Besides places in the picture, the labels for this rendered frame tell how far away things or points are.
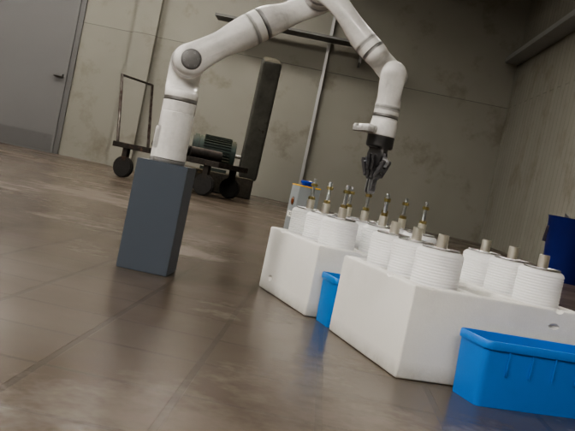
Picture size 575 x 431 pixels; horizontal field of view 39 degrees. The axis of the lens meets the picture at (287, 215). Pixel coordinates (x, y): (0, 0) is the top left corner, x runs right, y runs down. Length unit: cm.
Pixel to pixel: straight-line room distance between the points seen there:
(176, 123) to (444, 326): 99
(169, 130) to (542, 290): 107
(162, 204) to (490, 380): 106
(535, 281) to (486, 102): 939
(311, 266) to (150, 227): 46
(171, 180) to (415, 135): 881
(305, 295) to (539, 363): 71
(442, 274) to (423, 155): 931
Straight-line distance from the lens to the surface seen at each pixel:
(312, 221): 220
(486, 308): 164
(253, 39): 229
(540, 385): 159
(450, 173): 1095
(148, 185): 223
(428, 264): 162
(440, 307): 159
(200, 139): 925
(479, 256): 193
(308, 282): 206
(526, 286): 174
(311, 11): 239
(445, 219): 1095
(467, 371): 156
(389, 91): 226
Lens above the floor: 33
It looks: 3 degrees down
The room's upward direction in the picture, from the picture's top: 12 degrees clockwise
